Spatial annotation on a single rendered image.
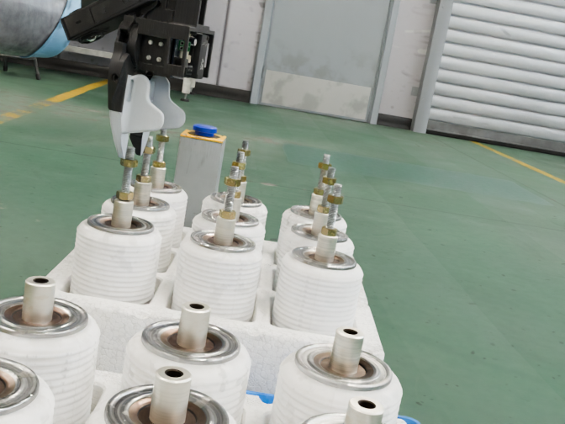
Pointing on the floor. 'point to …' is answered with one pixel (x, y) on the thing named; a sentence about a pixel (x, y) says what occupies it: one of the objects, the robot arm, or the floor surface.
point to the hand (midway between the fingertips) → (126, 143)
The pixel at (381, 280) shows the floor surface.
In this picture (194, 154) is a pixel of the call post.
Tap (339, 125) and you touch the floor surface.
